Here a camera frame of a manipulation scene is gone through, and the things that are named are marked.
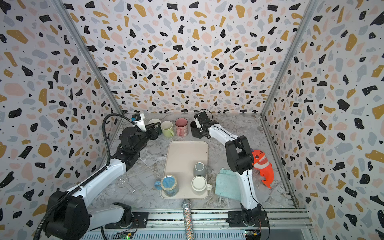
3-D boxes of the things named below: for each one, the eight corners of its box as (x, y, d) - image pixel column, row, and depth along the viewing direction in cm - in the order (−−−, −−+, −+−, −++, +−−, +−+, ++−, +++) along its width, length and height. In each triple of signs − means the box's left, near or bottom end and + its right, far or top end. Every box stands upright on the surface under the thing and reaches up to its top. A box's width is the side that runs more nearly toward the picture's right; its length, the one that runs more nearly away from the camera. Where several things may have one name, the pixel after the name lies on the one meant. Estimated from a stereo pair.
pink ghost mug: (175, 141, 107) (173, 131, 98) (177, 127, 116) (175, 117, 107) (187, 142, 107) (186, 132, 98) (188, 127, 116) (187, 117, 107)
